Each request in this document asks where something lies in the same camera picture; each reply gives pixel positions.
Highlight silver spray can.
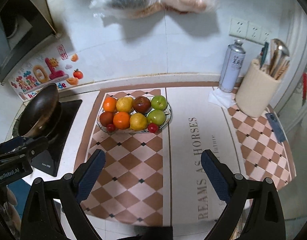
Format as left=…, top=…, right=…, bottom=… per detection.
left=219, top=40, right=246, bottom=93

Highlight orange front middle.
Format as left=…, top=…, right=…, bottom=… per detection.
left=113, top=112, right=130, bottom=130

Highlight cream utensil holder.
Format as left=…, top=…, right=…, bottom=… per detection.
left=235, top=59, right=281, bottom=118

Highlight black range hood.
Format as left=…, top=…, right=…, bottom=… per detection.
left=0, top=0, right=56, bottom=83

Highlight yellow lemon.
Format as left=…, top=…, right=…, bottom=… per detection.
left=116, top=97, right=133, bottom=113
left=130, top=113, right=147, bottom=131

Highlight blue phone on counter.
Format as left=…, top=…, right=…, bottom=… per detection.
left=265, top=113, right=286, bottom=142

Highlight green apple back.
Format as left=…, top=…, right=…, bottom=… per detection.
left=151, top=95, right=168, bottom=111

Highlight yellow lemon back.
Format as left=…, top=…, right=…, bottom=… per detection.
left=116, top=97, right=133, bottom=113

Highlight green apple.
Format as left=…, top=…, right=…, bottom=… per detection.
left=151, top=95, right=168, bottom=111
left=147, top=109, right=166, bottom=126

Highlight black gas stove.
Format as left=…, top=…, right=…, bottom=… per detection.
left=12, top=99, right=83, bottom=177

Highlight black frying pan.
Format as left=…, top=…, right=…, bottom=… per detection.
left=17, top=83, right=59, bottom=138

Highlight colourful wall sticker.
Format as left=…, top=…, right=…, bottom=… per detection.
left=8, top=44, right=90, bottom=101

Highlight white folded tissue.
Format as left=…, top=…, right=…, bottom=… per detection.
left=208, top=88, right=236, bottom=109

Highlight small red tomato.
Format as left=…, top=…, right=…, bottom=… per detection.
left=106, top=124, right=116, bottom=133
left=147, top=123, right=159, bottom=133

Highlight yellow lemon front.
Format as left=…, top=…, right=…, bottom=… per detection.
left=130, top=113, right=147, bottom=131

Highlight checkered counter mat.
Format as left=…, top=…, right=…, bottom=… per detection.
left=75, top=87, right=295, bottom=226

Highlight white gloved hand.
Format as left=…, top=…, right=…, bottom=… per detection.
left=0, top=186, right=21, bottom=236

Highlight dark orange front left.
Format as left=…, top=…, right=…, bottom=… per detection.
left=99, top=112, right=114, bottom=127

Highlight white wall socket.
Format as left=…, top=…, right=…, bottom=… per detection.
left=229, top=17, right=273, bottom=44

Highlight green apple front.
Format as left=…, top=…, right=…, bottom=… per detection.
left=147, top=109, right=166, bottom=126

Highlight utensils in holder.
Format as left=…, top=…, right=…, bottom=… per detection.
left=259, top=38, right=290, bottom=80

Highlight white patterned fruit plate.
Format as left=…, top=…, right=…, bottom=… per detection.
left=96, top=95, right=172, bottom=134

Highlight orange back left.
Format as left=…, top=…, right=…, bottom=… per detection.
left=102, top=96, right=117, bottom=113

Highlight dark red apple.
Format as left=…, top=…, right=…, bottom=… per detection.
left=132, top=96, right=151, bottom=115

